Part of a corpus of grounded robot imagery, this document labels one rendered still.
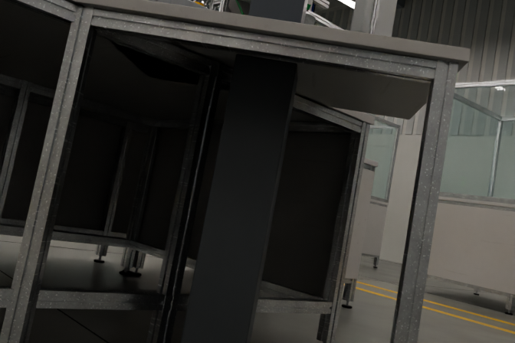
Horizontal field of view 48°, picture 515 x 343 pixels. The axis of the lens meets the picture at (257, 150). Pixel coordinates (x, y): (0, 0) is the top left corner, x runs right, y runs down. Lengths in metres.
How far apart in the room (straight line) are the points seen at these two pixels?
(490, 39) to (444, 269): 6.59
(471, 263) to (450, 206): 0.55
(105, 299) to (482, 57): 10.35
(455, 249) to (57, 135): 4.54
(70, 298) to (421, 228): 0.81
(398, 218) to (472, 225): 6.17
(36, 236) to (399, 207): 10.48
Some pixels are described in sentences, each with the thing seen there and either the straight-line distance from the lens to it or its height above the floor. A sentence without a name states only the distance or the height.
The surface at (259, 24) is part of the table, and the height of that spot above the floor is 0.84.
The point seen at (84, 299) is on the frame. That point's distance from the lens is 1.48.
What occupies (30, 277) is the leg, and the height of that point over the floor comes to 0.21.
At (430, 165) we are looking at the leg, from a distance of 1.27.
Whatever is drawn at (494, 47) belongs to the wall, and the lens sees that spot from 11.33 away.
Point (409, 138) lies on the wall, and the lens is 11.74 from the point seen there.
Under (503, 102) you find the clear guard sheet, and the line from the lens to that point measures 5.59.
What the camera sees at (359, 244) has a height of 0.37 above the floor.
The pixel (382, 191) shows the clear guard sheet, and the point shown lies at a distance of 8.09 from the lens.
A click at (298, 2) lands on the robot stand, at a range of 1.55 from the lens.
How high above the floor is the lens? 0.44
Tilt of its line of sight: 6 degrees up
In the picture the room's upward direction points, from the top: 11 degrees clockwise
